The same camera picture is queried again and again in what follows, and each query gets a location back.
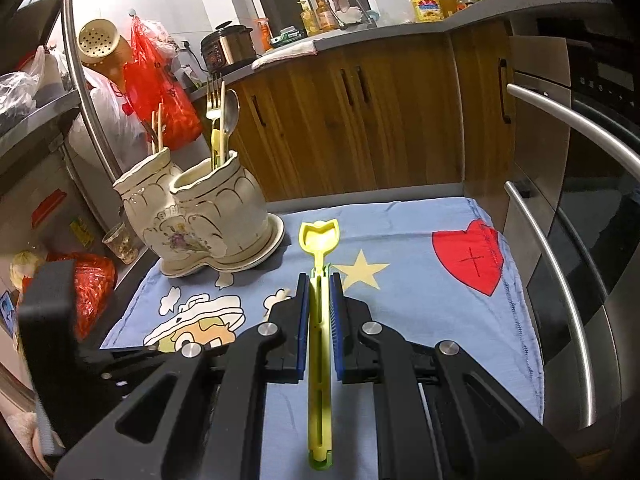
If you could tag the cream floral ceramic utensil holder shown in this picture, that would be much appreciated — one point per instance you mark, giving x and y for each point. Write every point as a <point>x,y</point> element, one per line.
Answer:
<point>202,216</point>

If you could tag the electric pressure cooker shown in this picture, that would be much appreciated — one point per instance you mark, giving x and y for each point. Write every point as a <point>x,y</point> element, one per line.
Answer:
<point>228,48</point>

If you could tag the gold colander ladle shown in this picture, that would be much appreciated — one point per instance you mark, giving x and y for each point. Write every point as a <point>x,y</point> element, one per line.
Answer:
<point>103,49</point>

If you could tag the yellow bottle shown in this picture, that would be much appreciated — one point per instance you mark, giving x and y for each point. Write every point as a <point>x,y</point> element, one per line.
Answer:
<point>309,19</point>

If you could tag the amber bottle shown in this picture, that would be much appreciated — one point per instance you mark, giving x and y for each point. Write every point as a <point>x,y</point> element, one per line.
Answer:
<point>325,16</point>

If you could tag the yellow green plastic utensil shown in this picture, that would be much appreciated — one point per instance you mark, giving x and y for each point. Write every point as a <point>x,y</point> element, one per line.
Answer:
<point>319,239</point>

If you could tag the red plastic bag on shelf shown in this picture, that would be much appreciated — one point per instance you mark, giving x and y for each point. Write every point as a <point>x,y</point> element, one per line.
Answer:
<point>94,279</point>

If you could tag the white towel on counter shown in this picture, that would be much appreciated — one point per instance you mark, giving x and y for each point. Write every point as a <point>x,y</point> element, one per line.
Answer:
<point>297,49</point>

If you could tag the white plastic bag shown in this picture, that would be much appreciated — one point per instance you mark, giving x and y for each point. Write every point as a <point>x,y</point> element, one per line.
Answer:
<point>122,127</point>

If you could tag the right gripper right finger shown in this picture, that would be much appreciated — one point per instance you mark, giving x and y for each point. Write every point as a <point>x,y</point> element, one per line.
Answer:
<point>438,413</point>

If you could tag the metal shelf rack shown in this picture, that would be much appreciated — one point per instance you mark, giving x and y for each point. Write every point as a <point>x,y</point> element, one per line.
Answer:
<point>23,146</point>

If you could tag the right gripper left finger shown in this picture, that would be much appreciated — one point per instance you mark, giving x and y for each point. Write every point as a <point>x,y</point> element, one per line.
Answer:
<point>196,413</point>

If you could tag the silver spoon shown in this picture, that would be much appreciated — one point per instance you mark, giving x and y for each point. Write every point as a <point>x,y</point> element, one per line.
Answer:
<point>231,118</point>

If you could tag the blue cartoon cloth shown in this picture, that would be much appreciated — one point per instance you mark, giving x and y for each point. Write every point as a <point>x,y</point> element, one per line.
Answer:
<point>433,270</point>

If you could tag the plastic cup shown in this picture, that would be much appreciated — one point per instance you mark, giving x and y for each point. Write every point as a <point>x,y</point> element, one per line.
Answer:
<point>120,241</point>

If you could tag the wooden kitchen cabinets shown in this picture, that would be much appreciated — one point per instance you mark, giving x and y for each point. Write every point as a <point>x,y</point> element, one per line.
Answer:
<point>420,109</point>

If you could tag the red plastic bag hanging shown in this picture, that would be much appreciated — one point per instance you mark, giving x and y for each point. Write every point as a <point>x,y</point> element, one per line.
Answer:
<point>149,82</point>

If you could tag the yellow oil jug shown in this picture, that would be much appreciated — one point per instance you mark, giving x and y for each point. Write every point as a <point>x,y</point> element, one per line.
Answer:
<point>427,11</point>

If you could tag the built-in oven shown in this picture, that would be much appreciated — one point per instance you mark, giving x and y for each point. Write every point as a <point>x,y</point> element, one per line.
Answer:
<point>573,221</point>

